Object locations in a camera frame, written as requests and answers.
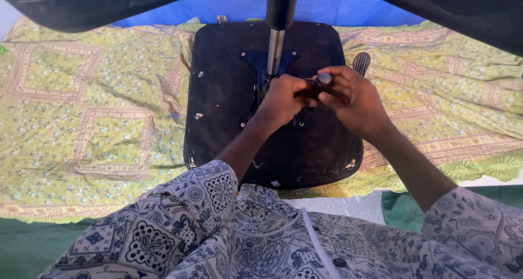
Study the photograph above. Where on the person's left fingers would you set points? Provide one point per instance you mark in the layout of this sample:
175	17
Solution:
303	92

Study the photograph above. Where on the dark shirt button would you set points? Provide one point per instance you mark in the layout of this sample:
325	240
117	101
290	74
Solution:
339	262

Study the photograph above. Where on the yellow floral bedsheet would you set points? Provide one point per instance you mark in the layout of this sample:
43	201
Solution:
81	107

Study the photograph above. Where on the black chair adjustment lever paddle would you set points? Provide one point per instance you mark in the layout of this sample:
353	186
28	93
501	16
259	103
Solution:
361	62

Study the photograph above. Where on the dark metal chair mechanism plate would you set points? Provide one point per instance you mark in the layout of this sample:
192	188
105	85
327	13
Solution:
255	62

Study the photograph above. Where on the person's right hand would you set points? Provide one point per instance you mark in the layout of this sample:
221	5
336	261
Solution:
359	103

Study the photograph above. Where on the black chair star base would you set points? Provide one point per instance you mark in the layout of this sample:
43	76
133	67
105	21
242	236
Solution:
81	5

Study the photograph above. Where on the person's left hand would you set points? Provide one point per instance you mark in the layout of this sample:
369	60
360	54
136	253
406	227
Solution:
280	101

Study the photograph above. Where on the chair gas lift cylinder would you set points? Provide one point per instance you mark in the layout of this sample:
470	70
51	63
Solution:
282	5

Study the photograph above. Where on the white foam sheet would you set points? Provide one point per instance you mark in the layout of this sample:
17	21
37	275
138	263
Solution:
351	209

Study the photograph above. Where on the black chair seat underside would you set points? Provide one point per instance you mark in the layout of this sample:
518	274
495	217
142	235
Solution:
220	140

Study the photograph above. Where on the blue cloth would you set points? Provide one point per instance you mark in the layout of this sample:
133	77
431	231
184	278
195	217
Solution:
245	1

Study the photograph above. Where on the person's patterned white blue shirt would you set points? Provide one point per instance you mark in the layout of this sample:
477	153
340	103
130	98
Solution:
184	238

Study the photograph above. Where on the small metal bracket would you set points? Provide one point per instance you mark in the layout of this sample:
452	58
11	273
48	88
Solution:
222	19

